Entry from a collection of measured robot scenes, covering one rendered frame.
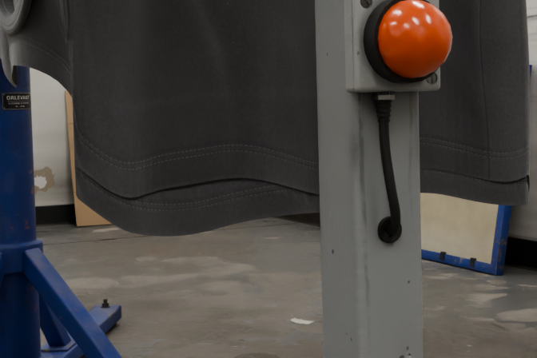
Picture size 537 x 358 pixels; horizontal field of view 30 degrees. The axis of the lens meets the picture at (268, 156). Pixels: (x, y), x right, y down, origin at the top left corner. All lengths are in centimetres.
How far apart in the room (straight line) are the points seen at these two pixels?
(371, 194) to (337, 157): 3
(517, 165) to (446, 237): 295
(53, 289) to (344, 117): 154
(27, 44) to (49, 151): 468
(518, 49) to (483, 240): 278
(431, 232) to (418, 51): 348
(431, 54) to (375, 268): 11
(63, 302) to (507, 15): 128
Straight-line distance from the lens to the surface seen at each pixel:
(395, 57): 48
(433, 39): 47
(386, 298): 52
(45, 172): 550
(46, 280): 202
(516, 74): 93
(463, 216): 380
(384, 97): 50
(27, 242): 208
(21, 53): 83
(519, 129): 93
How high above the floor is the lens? 62
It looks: 3 degrees down
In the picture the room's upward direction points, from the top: 2 degrees counter-clockwise
